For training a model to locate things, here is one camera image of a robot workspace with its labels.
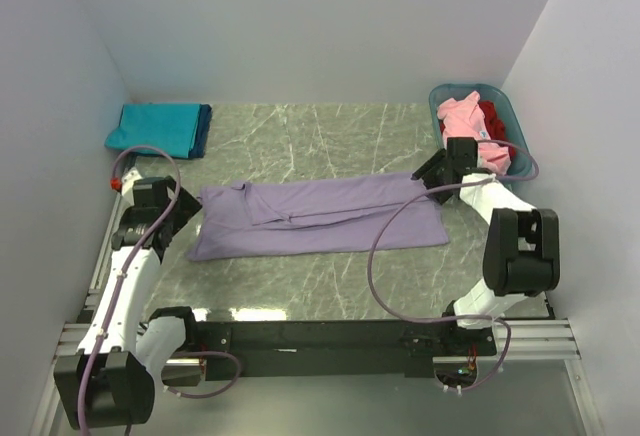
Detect purple t shirt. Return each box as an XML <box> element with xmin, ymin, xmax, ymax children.
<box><xmin>188</xmin><ymin>172</ymin><xmax>449</xmax><ymax>262</ymax></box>

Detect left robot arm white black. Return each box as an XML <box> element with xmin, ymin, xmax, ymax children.
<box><xmin>54</xmin><ymin>170</ymin><xmax>201</xmax><ymax>434</ymax></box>

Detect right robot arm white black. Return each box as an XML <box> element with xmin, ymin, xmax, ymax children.
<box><xmin>411</xmin><ymin>137</ymin><xmax>560</xmax><ymax>355</ymax></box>

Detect pink t shirt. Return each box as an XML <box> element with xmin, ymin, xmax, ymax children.
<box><xmin>437</xmin><ymin>91</ymin><xmax>511</xmax><ymax>175</ymax></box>

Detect folded dark blue t shirt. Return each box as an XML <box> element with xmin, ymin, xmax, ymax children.
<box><xmin>189</xmin><ymin>104</ymin><xmax>212</xmax><ymax>159</ymax></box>

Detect red t shirt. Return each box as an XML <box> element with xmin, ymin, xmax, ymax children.
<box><xmin>478</xmin><ymin>100</ymin><xmax>516</xmax><ymax>161</ymax></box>

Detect teal plastic basket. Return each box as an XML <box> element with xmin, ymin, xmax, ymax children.
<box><xmin>428</xmin><ymin>82</ymin><xmax>533</xmax><ymax>188</ymax></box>

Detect folded teal t shirt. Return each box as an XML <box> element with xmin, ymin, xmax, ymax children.
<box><xmin>105</xmin><ymin>103</ymin><xmax>201</xmax><ymax>159</ymax></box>

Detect black base beam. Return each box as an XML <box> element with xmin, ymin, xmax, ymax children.
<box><xmin>184</xmin><ymin>320</ymin><xmax>497</xmax><ymax>378</ymax></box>

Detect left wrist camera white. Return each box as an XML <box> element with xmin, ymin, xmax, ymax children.
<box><xmin>110</xmin><ymin>167</ymin><xmax>142</xmax><ymax>206</ymax></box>

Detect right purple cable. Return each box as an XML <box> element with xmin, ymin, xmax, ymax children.
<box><xmin>367</xmin><ymin>138</ymin><xmax>541</xmax><ymax>392</ymax></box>

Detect purple cable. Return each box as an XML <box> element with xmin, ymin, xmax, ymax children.
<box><xmin>367</xmin><ymin>138</ymin><xmax>541</xmax><ymax>392</ymax></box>
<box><xmin>74</xmin><ymin>144</ymin><xmax>244</xmax><ymax>436</ymax></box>

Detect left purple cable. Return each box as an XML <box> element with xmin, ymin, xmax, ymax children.
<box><xmin>74</xmin><ymin>144</ymin><xmax>244</xmax><ymax>436</ymax></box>

